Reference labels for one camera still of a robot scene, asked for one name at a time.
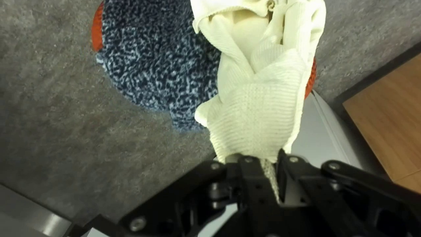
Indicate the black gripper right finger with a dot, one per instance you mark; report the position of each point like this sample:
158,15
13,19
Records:
350,202

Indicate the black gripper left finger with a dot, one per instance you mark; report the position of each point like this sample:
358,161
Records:
229,199

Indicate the cream white knit sweater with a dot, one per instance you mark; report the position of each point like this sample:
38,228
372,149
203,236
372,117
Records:
267,52

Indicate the wooden lower cabinet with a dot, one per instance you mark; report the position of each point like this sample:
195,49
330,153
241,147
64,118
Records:
384,110

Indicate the blue speckled knit blanket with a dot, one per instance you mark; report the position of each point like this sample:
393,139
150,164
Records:
155,60

